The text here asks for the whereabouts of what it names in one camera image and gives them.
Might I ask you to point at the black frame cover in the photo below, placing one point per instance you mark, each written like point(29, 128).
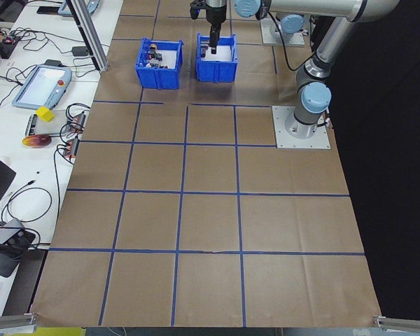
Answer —
point(399, 175)

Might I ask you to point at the yellow cube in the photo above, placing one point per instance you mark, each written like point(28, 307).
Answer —
point(45, 115)

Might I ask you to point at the silver flat device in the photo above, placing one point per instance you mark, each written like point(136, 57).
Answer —
point(31, 127)

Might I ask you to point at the red yellow toy fruit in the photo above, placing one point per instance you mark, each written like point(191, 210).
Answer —
point(36, 141)

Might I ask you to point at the multicoloured black switch block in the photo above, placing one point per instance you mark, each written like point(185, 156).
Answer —
point(158, 55)

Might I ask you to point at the aluminium profile rail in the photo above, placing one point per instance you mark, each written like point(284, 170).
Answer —
point(406, 323)
point(10, 321)

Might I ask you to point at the black power adapter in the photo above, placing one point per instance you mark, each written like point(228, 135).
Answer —
point(54, 63)
point(80, 52)

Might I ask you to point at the red emergency stop button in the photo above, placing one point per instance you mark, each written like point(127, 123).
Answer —
point(150, 54)

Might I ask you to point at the light blue teach pendant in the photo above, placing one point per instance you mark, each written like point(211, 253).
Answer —
point(38, 87)
point(92, 5)

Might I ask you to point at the yellow object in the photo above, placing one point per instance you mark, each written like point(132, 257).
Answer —
point(56, 332)

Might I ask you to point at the blue bin with push buttons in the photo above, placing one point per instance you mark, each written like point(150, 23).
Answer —
point(157, 78)

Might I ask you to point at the yellow push button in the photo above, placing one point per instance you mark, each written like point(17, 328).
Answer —
point(154, 45)

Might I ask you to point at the aluminium profile post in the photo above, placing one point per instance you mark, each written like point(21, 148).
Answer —
point(91, 38)

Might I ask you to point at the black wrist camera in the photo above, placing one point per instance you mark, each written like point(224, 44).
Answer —
point(196, 7)

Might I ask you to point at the white square base plate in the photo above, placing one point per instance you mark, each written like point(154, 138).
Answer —
point(267, 36)
point(318, 143)

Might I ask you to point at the blue bin with capacitors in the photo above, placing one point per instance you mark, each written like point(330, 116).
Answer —
point(217, 71)

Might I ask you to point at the black electronics box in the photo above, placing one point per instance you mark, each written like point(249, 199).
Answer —
point(5, 49)

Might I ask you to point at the white work desk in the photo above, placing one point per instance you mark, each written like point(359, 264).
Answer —
point(28, 164)

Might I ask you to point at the grey stand base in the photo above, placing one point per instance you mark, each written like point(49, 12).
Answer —
point(0, 264)

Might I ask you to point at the black smartphone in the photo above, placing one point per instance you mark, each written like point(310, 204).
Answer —
point(49, 10)

